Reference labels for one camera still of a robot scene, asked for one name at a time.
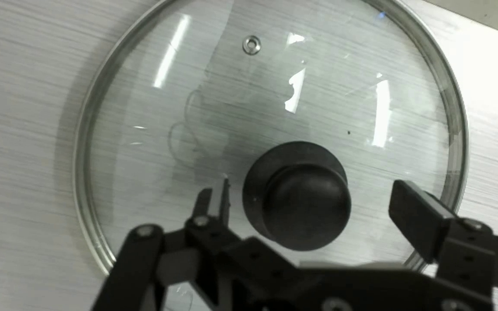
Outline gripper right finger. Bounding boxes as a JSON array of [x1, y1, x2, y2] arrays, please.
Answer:
[[388, 180, 498, 311]]

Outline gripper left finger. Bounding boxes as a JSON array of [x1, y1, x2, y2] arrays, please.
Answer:
[[91, 175, 301, 311]]

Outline glass lid with black knob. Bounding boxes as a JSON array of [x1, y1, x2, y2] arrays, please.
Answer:
[[73, 0, 469, 303]]

